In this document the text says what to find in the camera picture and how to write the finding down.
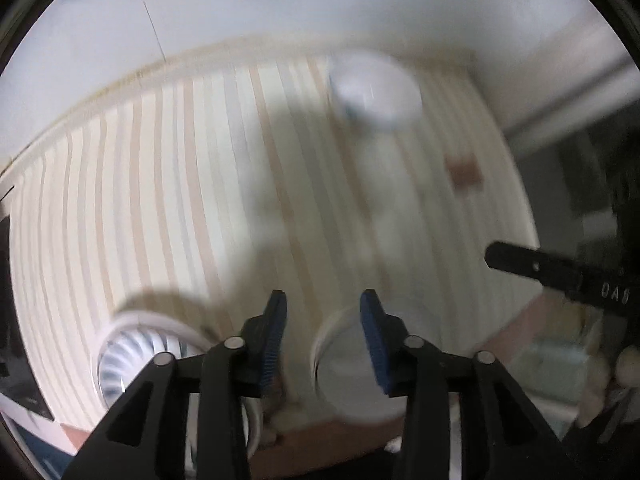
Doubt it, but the white bowl with dark rim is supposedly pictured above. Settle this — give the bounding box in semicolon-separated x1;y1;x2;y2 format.
327;52;423;117

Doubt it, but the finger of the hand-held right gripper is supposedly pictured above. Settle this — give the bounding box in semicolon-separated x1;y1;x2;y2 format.
485;241;585;296

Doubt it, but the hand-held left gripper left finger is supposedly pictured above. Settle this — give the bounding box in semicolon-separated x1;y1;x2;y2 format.
75;290;288;480

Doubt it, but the white bowl with coloured print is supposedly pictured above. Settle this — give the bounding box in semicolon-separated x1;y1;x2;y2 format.
335;95;420;132

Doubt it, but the striped cat print cloth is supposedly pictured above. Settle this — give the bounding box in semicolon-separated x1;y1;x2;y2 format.
0;50;547;480

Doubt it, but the blue striped plate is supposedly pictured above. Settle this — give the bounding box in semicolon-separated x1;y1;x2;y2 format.
97;325;201;407

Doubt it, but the plain white bowl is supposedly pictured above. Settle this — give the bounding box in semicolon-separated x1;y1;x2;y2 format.
310;305;451;423

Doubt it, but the person's right hand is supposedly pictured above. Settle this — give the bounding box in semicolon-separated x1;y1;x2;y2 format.
575;345;640;428

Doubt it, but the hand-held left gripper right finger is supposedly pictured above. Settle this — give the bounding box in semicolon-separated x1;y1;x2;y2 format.
360;289;566;480

